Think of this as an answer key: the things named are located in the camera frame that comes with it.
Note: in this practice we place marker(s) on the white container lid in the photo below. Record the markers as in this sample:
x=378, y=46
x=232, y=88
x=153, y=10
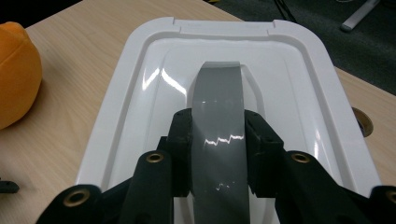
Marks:
x=280, y=93

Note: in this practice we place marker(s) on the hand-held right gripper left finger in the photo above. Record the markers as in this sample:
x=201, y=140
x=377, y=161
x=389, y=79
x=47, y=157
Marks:
x=180, y=149

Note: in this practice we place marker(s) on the orange plush toy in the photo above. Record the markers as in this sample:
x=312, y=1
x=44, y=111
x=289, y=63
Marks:
x=17, y=74

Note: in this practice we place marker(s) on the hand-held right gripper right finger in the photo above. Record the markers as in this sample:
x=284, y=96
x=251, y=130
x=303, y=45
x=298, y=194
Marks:
x=263, y=152

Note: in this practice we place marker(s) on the round table grommet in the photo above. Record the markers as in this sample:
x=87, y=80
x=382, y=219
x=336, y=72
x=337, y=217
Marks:
x=364, y=123

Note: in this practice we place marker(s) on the white metal stand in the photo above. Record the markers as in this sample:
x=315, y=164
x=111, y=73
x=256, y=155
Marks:
x=358, y=17

